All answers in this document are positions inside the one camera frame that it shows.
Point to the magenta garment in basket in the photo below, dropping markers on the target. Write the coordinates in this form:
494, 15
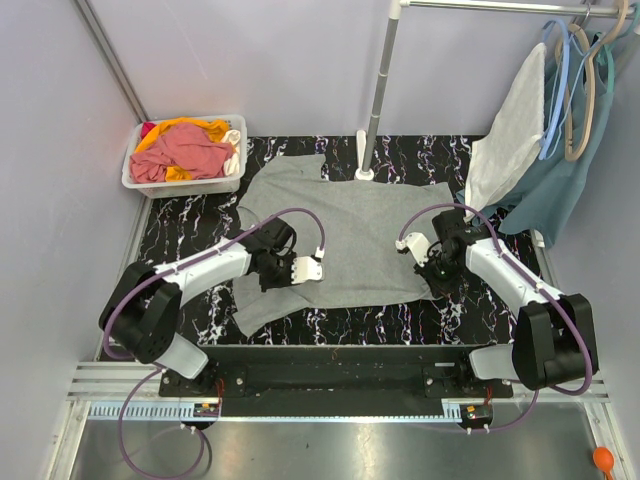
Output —
146, 128

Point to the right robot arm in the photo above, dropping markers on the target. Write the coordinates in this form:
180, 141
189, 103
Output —
554, 343

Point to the grey t shirt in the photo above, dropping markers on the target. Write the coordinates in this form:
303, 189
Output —
362, 221

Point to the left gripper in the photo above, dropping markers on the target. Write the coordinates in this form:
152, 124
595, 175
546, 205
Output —
275, 271

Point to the beige plastic hanger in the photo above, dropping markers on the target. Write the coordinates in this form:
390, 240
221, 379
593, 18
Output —
574, 152

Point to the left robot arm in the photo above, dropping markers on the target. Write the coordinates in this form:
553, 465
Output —
142, 314

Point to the pink shirt in basket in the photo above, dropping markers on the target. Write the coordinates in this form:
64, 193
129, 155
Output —
182, 155

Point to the teal plastic hanger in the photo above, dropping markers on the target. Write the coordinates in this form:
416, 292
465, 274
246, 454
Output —
605, 70

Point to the white laundry basket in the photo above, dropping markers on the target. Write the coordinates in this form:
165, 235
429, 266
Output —
184, 156

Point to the metal clothes rack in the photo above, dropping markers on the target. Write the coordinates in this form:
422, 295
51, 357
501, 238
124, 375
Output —
366, 138

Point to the teal hanging garment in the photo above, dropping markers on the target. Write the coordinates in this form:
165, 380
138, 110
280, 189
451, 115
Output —
545, 197

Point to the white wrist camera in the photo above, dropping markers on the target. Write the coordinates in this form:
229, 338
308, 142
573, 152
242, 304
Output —
308, 268
417, 245

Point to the orange ball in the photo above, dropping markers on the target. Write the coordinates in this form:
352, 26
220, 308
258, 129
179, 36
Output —
604, 461

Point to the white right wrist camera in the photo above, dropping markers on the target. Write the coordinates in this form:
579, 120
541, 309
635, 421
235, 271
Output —
417, 245

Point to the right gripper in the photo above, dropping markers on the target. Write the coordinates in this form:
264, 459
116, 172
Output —
439, 270

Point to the white hanging cloth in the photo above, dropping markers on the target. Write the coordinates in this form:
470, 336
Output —
501, 158

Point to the white garment in basket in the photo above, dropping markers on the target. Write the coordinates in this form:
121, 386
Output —
232, 165

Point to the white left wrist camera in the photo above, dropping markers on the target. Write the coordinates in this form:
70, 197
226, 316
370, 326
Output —
308, 268

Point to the orange shirt in basket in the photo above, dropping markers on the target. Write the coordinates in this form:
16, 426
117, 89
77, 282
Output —
195, 127

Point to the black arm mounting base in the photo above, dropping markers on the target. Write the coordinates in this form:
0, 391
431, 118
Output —
335, 382

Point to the blue plastic hanger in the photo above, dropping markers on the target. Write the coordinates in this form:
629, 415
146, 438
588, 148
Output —
571, 36

